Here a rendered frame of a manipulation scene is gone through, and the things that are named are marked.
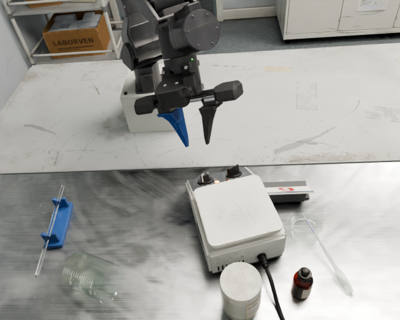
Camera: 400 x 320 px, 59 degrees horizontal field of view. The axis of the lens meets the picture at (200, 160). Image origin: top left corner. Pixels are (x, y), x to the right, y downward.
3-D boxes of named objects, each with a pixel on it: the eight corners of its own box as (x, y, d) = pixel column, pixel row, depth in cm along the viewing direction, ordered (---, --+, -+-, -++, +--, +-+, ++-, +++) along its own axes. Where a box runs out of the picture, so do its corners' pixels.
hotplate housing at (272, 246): (185, 189, 73) (180, 162, 67) (246, 174, 75) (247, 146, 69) (213, 290, 58) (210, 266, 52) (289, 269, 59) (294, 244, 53)
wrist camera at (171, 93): (159, 70, 60) (142, 75, 54) (200, 61, 57) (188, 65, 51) (167, 105, 62) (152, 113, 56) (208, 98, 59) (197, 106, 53)
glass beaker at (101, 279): (82, 277, 63) (121, 294, 60) (54, 292, 57) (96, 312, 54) (87, 239, 62) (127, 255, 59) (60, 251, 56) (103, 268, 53)
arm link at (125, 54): (122, 63, 79) (115, 35, 74) (157, 49, 82) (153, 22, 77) (134, 75, 75) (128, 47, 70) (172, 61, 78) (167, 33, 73)
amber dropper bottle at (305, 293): (287, 294, 56) (292, 273, 51) (294, 279, 58) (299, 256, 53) (306, 303, 55) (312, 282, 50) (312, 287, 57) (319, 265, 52)
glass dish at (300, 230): (324, 243, 62) (326, 236, 60) (292, 245, 62) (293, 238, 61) (316, 217, 66) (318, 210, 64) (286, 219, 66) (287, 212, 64)
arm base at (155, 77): (135, 78, 85) (130, 55, 80) (162, 74, 85) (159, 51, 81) (135, 95, 80) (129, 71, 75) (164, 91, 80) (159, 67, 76)
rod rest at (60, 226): (57, 206, 73) (51, 195, 70) (73, 204, 73) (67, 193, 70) (44, 249, 66) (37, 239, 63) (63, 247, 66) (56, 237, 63)
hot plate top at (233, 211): (192, 192, 62) (192, 188, 62) (258, 176, 63) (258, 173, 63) (209, 251, 54) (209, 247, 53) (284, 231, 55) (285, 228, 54)
